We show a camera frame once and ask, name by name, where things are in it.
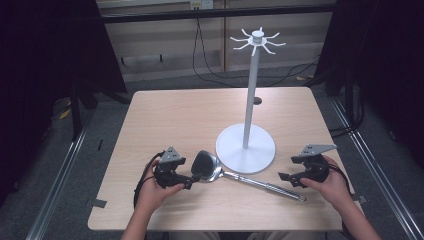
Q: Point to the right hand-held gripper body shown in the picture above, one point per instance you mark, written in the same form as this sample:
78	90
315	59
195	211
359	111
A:
315	166

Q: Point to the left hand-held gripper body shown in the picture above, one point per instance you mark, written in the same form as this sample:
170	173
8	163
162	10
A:
168	166

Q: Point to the metal ladle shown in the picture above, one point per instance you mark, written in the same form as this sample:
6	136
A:
213	170

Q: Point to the person's right hand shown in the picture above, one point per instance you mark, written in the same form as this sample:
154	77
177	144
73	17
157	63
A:
330	188

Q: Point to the person's left hand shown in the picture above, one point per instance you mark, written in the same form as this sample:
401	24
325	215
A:
156	193

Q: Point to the white hook stand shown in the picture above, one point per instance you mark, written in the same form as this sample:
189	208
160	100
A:
248	146

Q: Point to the grey tape piece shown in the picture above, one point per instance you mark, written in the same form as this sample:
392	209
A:
96	203
360	199

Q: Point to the black metal stand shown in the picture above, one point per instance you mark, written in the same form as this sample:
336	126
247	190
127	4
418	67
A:
77	110

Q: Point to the dark curtain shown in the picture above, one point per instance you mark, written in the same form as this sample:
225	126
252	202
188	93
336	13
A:
50	66
383	66

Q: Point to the black horizontal bar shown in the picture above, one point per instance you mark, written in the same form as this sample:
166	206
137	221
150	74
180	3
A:
216	13

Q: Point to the metal floor rail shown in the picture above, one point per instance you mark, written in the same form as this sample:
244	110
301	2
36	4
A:
376	166
56	186

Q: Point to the wall power outlet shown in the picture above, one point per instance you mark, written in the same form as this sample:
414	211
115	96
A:
201	4

